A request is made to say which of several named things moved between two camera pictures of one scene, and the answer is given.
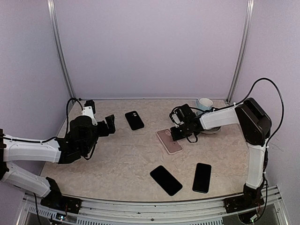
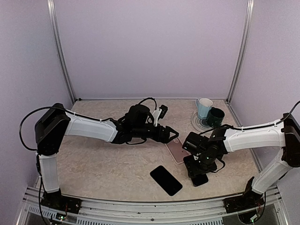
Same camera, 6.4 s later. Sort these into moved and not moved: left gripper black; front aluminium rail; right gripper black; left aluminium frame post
Moved: left gripper black; right gripper black
Not moved: front aluminium rail; left aluminium frame post
